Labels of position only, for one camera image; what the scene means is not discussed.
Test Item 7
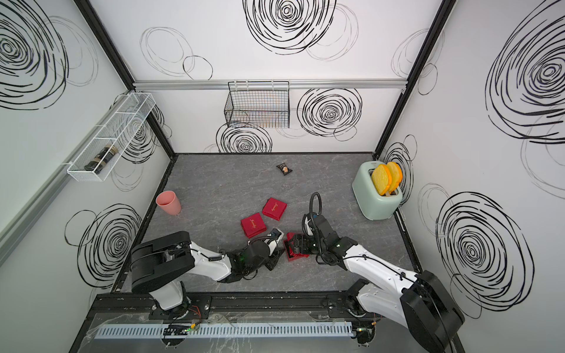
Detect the white slotted cable duct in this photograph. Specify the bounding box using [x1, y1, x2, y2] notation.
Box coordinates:
[94, 322, 354, 340]

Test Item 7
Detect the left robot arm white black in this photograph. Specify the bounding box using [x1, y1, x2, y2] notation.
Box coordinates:
[130, 228, 284, 310]

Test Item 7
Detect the black vertical frame post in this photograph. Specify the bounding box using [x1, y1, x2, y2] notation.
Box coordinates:
[74, 0, 177, 161]
[372, 0, 456, 160]

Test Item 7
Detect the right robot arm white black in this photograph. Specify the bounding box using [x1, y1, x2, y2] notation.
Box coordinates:
[289, 192, 465, 352]

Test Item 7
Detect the black vertical frame post left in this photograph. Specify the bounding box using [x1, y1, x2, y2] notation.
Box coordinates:
[74, 0, 177, 161]

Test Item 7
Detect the small black snack packet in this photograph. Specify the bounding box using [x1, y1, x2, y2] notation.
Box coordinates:
[277, 163, 293, 176]

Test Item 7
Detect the white wire wall shelf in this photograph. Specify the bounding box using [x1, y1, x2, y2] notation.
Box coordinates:
[67, 92, 156, 182]

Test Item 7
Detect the dark bottle on shelf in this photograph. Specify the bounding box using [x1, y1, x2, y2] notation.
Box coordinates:
[84, 145, 119, 174]

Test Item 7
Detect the orange toast slice back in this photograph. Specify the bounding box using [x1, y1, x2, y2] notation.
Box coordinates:
[387, 162, 403, 194]

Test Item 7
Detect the pink plastic cup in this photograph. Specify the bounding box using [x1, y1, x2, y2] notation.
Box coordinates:
[155, 191, 182, 216]

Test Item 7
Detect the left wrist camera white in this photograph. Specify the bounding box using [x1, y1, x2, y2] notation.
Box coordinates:
[265, 228, 284, 256]

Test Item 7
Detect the black vertical frame post right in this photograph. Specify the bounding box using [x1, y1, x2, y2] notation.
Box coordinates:
[372, 0, 456, 160]

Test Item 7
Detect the yellow toast slice front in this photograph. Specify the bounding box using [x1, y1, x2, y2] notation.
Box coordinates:
[372, 164, 392, 196]

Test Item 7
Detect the black wire wall basket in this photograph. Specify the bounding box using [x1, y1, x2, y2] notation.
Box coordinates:
[224, 80, 291, 128]

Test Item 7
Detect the red jewelry box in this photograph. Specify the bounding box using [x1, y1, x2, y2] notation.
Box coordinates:
[241, 213, 267, 239]
[262, 198, 288, 221]

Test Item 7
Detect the mint green toaster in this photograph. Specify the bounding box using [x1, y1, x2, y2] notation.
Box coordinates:
[352, 161, 403, 221]

